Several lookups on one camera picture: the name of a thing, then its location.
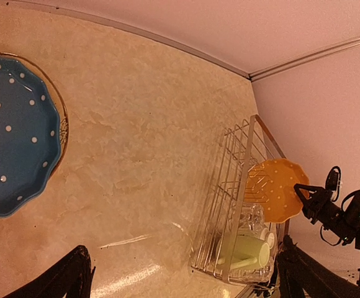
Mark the light green mug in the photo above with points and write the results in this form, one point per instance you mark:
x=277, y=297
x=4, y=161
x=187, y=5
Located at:
x=250, y=253

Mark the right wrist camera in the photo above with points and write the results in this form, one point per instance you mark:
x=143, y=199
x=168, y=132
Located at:
x=333, y=182

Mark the blue polka dot plate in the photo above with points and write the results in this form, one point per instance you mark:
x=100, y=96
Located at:
x=30, y=145

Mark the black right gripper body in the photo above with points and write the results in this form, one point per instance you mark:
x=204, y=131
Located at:
x=318, y=207

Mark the clear glass cup front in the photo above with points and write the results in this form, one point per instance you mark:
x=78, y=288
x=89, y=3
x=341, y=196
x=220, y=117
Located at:
x=262, y=274

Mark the clear glass cup back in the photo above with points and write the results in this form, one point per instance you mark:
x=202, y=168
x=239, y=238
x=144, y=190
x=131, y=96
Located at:
x=252, y=217

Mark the right aluminium corner post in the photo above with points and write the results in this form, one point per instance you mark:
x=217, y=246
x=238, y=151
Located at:
x=315, y=55

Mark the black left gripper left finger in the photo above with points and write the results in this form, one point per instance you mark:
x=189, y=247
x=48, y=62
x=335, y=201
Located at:
x=71, y=276

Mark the metal wire dish rack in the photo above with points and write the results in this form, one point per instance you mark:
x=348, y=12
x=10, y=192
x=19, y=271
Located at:
x=240, y=148

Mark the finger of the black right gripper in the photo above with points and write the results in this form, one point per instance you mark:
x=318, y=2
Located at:
x=308, y=193

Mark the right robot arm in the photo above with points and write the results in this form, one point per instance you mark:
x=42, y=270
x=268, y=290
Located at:
x=343, y=222

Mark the white green ceramic bowl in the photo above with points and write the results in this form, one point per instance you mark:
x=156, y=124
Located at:
x=268, y=237

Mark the clear glass cup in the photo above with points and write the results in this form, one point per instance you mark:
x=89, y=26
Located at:
x=252, y=217
x=262, y=274

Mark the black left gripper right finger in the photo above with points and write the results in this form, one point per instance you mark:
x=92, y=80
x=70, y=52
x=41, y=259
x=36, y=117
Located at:
x=300, y=274

